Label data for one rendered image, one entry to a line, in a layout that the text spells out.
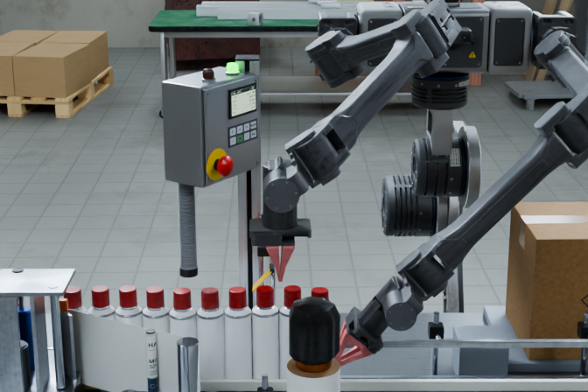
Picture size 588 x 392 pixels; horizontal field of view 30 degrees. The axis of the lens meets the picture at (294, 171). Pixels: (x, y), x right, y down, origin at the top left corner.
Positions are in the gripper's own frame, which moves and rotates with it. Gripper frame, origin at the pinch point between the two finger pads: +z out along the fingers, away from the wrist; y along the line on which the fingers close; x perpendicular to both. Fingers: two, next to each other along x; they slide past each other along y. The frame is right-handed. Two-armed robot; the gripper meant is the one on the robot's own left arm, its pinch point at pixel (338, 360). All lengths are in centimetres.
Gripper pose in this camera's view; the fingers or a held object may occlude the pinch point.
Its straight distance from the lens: 214.0
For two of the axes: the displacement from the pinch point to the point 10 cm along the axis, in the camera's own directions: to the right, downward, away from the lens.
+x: 7.8, 6.0, 1.8
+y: 0.0, 2.8, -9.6
